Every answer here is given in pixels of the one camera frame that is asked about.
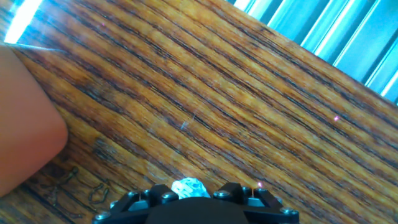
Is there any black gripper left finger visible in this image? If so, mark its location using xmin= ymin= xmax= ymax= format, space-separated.
xmin=92 ymin=184 xmax=180 ymax=224

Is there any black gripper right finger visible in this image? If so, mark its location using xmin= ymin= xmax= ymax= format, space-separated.
xmin=213 ymin=182 xmax=300 ymax=224

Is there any white paper ball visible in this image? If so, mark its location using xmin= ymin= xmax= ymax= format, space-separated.
xmin=171 ymin=177 xmax=211 ymax=200

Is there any orange square trash can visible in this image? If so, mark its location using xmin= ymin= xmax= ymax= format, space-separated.
xmin=0 ymin=45 xmax=69 ymax=198

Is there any brown wood grain board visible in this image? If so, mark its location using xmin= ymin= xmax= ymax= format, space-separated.
xmin=0 ymin=0 xmax=398 ymax=224

